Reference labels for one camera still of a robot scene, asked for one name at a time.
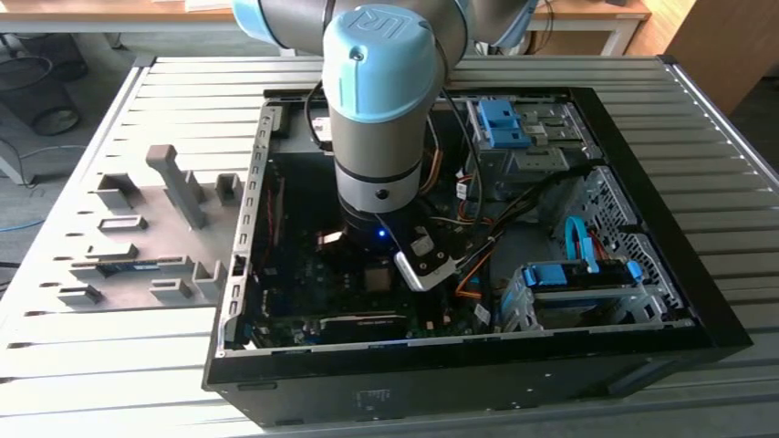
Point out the silver CPU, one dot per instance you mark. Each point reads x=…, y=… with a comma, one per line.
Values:
x=377, y=279

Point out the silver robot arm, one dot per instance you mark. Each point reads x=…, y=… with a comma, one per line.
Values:
x=377, y=137

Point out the CPU socket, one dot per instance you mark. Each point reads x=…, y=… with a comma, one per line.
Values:
x=376, y=265

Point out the green motherboard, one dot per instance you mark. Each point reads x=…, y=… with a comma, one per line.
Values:
x=304, y=283

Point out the RAM slot black clips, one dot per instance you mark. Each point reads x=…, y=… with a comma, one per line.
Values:
x=437, y=308
x=421, y=312

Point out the RAM slot white clips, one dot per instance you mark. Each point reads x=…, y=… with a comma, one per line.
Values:
x=445, y=303
x=429, y=312

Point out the black graphics card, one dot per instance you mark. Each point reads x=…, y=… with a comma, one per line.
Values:
x=365, y=328

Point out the grey power supply unit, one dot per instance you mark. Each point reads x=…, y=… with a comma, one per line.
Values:
x=292, y=132

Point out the hard disk in blue carrier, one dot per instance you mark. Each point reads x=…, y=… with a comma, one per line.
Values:
x=547, y=274

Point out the grey metal drive cage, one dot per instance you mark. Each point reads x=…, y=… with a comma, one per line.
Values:
x=541, y=164

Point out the grey parts rack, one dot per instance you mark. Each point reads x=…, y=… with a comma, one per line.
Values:
x=164, y=219

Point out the black PC case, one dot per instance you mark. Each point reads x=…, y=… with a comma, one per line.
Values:
x=425, y=388

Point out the blue plastic drive latch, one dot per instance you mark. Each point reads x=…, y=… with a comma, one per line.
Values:
x=501, y=114

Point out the RAM stick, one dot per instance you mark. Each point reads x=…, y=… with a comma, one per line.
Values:
x=131, y=267

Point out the grey metal disk bay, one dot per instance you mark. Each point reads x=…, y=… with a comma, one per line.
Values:
x=639, y=301

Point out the white box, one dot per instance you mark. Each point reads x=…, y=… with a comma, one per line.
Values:
x=207, y=4

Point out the black mesh waste bin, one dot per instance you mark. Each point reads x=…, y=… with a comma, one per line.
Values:
x=43, y=105

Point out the wooden cabinet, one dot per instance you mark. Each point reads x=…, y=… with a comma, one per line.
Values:
x=718, y=45

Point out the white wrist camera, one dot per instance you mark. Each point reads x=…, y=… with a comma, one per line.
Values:
x=420, y=274

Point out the wooden desk white frame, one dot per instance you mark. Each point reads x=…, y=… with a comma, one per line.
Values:
x=584, y=11
x=91, y=11

